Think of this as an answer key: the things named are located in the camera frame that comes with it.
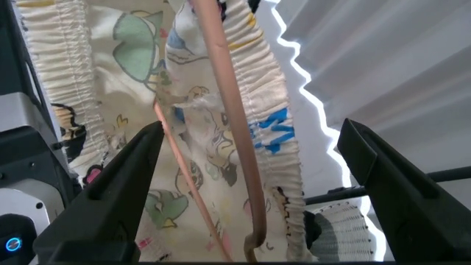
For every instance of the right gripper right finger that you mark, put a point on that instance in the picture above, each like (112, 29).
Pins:
(416, 221)

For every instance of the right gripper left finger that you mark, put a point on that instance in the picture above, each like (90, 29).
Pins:
(95, 221)

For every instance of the cream printed garment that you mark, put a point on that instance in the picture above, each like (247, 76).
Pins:
(110, 103)

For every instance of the pink clothes hanger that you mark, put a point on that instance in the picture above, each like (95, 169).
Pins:
(232, 110)

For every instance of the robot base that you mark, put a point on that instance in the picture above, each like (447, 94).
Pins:
(25, 165)

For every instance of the white laundry basket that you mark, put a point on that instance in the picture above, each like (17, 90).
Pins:
(349, 232)

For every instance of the black clothes rack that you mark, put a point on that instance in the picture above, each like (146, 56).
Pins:
(342, 193)

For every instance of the white curtain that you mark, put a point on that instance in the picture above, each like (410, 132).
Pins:
(386, 55)

